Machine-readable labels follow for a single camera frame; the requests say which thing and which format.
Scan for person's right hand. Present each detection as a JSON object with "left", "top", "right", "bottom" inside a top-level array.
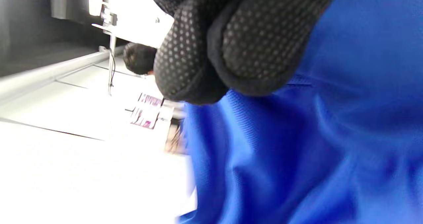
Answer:
[{"left": 139, "top": 0, "right": 341, "bottom": 105}]

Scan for purple and white printed cards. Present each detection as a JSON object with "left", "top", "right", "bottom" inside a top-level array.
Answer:
[{"left": 130, "top": 93, "right": 165, "bottom": 130}]

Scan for blue t-shirt clothes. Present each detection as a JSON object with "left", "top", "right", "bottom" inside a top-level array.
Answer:
[{"left": 178, "top": 0, "right": 423, "bottom": 224}]

